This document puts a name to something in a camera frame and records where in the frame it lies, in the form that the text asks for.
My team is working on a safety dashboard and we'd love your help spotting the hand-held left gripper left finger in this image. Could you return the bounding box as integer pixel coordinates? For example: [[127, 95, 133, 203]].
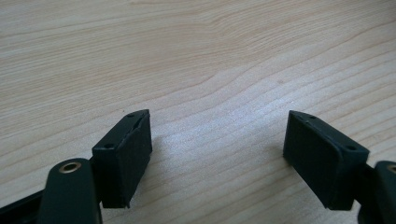
[[92, 108, 153, 209]]

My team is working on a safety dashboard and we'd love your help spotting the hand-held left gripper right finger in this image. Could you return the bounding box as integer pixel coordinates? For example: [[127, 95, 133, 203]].
[[282, 109, 371, 211]]

